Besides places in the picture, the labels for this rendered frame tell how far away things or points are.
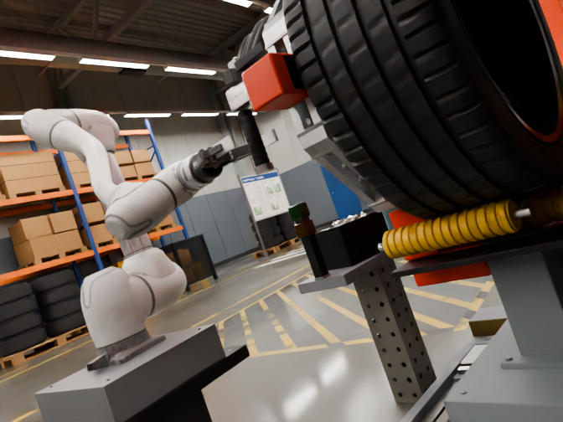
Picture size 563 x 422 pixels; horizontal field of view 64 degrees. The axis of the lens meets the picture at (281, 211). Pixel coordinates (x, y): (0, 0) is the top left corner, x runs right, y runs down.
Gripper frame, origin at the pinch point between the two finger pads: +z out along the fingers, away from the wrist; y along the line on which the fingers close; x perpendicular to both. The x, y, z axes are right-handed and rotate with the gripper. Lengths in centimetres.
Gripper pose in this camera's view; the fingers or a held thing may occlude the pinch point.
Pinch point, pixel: (252, 139)
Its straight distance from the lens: 105.1
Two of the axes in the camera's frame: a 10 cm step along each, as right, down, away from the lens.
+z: 6.7, -2.6, -7.0
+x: -3.4, -9.4, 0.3
